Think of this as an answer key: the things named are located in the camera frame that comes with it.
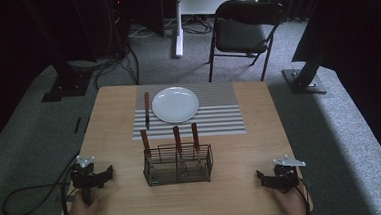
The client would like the bundle of floor cables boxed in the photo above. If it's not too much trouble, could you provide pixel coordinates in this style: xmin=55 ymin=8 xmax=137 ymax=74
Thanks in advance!
xmin=66 ymin=22 xmax=142 ymax=92

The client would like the person's left hand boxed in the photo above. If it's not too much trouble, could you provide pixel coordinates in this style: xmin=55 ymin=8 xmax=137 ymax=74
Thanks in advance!
xmin=67 ymin=190 xmax=104 ymax=215

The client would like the black folding chair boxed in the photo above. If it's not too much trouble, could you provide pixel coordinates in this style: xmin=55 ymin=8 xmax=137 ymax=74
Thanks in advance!
xmin=203 ymin=0 xmax=291 ymax=85

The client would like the wooden-handled table knife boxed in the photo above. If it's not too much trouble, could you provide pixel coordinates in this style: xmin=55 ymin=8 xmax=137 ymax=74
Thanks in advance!
xmin=142 ymin=91 xmax=153 ymax=131

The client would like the wooden-handled cutlery piece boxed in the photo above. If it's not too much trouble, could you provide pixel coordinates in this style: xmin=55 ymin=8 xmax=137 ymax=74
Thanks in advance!
xmin=172 ymin=125 xmax=188 ymax=177
xmin=139 ymin=128 xmax=156 ymax=175
xmin=190 ymin=121 xmax=206 ymax=171

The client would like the white desk frame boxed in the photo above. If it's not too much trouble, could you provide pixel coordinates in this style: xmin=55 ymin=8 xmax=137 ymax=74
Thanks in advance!
xmin=170 ymin=0 xmax=267 ymax=59

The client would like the striped grey placemat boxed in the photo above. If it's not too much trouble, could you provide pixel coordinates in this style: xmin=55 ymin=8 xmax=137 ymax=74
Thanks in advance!
xmin=129 ymin=79 xmax=247 ymax=141

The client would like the person's right hand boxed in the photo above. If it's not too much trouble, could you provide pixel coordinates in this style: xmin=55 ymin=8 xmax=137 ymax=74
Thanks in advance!
xmin=272 ymin=185 xmax=309 ymax=215

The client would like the black wire cutlery caddy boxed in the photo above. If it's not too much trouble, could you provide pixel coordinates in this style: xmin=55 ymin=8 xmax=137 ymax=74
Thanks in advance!
xmin=141 ymin=140 xmax=216 ymax=188

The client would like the black floor strip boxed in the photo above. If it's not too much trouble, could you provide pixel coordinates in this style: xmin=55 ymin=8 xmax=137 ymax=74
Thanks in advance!
xmin=72 ymin=116 xmax=84 ymax=135

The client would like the black metal stand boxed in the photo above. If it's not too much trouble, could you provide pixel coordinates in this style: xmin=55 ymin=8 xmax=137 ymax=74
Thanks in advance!
xmin=280 ymin=42 xmax=329 ymax=98
xmin=21 ymin=0 xmax=94 ymax=104

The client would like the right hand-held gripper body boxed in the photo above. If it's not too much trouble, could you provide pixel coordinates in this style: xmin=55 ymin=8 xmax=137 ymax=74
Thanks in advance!
xmin=271 ymin=153 xmax=309 ymax=196

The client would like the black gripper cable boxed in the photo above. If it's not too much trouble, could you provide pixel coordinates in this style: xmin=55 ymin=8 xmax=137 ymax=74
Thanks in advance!
xmin=293 ymin=175 xmax=312 ymax=215
xmin=0 ymin=153 xmax=86 ymax=215

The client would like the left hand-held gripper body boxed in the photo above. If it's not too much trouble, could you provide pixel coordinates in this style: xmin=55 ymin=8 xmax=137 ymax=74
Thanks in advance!
xmin=68 ymin=154 xmax=106 ymax=207

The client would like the white round plate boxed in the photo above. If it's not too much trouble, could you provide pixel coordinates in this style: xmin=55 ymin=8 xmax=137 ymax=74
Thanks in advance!
xmin=150 ymin=85 xmax=201 ymax=126

